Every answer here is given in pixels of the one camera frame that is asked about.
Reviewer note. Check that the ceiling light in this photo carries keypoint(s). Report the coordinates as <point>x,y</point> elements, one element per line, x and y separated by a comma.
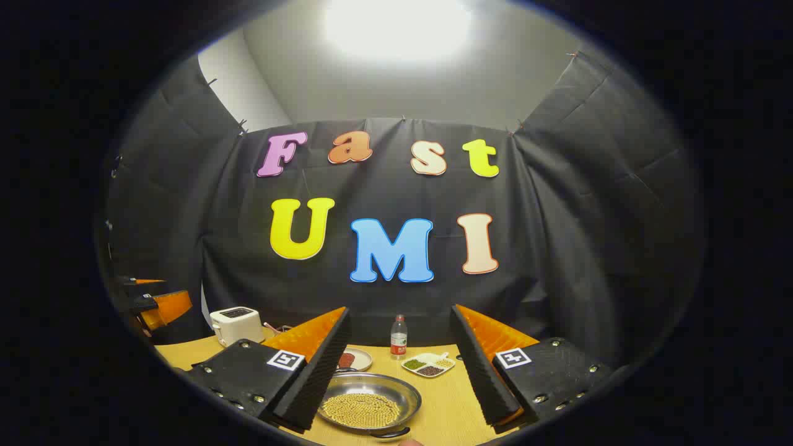
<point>396,28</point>

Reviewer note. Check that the clear water bottle red label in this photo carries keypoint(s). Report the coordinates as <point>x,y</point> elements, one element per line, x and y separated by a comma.
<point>398,341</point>

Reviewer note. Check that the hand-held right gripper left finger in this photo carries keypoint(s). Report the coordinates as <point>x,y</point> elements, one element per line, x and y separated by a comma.
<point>322,371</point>

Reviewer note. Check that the white divided dish with beans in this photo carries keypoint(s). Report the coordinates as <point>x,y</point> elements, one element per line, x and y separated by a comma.
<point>427,364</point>

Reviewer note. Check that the black backdrop cloth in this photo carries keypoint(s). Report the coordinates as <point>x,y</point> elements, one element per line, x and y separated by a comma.
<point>557,248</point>

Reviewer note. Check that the pile of soybeans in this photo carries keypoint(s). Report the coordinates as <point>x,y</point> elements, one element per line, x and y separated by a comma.
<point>362,410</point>

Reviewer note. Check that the white round plate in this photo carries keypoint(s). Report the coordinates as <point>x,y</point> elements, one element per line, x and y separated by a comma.
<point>364,359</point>

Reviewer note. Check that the brown meat patty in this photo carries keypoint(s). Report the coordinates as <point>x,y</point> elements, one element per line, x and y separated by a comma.
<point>346,360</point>

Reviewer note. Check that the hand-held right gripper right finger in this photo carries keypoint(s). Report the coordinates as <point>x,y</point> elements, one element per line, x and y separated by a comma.
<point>480,371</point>

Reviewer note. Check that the white toaster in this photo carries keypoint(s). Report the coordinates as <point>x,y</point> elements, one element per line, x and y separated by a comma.
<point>235,325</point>

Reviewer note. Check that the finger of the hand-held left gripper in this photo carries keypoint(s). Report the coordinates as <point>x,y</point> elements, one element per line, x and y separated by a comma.
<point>139,286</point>
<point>167,310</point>

